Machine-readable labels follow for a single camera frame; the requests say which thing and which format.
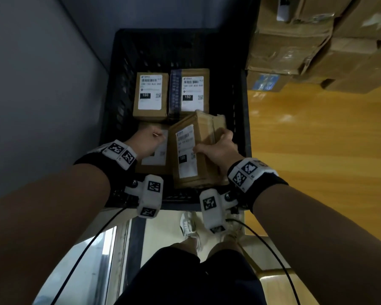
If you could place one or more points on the person's right leg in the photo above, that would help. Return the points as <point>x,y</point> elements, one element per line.
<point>228,247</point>

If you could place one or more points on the person's white shoe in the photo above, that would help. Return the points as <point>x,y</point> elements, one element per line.
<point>233,231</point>
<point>190,228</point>

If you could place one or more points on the black plastic crate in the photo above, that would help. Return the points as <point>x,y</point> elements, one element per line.
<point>177,50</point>

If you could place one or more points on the person's right forearm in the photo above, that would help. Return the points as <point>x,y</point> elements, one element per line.
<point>320,244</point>

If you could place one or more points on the dark metal stand frame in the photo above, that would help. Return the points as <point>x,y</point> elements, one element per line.
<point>135,250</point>

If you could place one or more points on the person's leg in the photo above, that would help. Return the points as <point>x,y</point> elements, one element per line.
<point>228,247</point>
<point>184,246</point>

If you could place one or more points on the taped parcel labelled 150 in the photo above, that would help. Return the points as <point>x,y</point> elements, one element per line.
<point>193,106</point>

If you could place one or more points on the person's right hand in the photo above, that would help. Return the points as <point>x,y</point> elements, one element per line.
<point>223,152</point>

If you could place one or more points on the person's left forearm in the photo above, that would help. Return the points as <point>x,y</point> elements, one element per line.
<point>35,235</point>

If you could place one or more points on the small parcel 150 label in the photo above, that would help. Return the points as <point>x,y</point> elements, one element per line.
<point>336,57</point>

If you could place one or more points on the black wristband with marker tags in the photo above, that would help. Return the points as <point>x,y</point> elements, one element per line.
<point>120,152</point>
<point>244,174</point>

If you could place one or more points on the person's left hand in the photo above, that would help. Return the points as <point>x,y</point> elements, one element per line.
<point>146,142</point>

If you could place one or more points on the person's black garment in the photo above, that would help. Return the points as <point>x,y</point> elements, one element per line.
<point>190,282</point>

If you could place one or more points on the person's left leg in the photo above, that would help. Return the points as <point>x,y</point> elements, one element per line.
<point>184,246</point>

